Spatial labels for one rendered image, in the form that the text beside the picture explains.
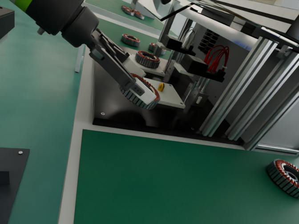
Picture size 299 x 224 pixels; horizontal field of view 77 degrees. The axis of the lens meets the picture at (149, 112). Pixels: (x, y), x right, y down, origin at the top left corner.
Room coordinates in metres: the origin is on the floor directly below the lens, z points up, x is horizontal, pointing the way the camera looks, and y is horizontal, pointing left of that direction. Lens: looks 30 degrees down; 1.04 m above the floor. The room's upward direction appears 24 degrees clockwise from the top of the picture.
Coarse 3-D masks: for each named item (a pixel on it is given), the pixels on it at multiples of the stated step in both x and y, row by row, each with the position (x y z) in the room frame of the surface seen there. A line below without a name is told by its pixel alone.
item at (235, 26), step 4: (232, 24) 0.70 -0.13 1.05; (236, 24) 0.68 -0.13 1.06; (240, 24) 0.67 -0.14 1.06; (236, 28) 0.67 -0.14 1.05; (240, 28) 0.66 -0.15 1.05; (244, 28) 0.66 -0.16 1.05; (248, 28) 0.66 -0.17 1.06; (244, 32) 0.66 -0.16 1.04; (248, 32) 0.67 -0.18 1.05; (252, 32) 0.67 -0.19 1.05
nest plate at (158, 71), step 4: (132, 56) 0.83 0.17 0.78; (136, 60) 0.81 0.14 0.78; (140, 64) 0.78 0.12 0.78; (144, 68) 0.75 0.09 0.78; (148, 68) 0.77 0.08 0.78; (152, 68) 0.80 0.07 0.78; (156, 68) 0.82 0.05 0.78; (160, 68) 0.84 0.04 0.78; (152, 72) 0.77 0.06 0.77; (156, 72) 0.78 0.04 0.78; (160, 72) 0.79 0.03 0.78; (164, 76) 0.80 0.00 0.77
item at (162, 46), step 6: (168, 36) 0.84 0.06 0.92; (162, 42) 0.87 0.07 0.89; (168, 42) 0.82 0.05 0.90; (174, 42) 0.83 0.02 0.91; (180, 42) 0.84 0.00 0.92; (162, 48) 0.82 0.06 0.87; (168, 48) 0.83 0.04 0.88; (174, 48) 0.84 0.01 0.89; (180, 48) 0.85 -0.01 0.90; (180, 54) 0.91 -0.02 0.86; (192, 54) 0.87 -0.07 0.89; (180, 60) 0.87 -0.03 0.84
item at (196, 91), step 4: (192, 84) 0.69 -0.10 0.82; (188, 88) 0.69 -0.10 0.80; (196, 88) 0.66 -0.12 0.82; (188, 92) 0.68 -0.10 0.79; (192, 92) 0.66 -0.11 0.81; (196, 92) 0.64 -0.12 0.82; (200, 92) 0.64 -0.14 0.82; (204, 92) 0.66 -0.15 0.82; (192, 96) 0.65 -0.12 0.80; (196, 96) 0.63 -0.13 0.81; (204, 96) 0.65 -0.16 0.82; (208, 96) 0.65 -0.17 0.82; (188, 100) 0.66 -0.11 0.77; (192, 100) 0.64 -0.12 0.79; (196, 100) 0.64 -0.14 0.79; (204, 100) 0.65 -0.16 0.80; (192, 104) 0.63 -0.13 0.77; (196, 104) 0.64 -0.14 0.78; (200, 104) 0.65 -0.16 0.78
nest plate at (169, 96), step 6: (144, 78) 0.65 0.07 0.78; (156, 84) 0.64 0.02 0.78; (168, 84) 0.70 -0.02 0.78; (168, 90) 0.64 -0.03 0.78; (174, 90) 0.67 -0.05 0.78; (162, 96) 0.57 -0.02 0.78; (168, 96) 0.59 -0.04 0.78; (174, 96) 0.61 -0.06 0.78; (162, 102) 0.54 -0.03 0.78; (168, 102) 0.55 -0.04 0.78; (174, 102) 0.57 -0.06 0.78; (180, 102) 0.59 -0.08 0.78
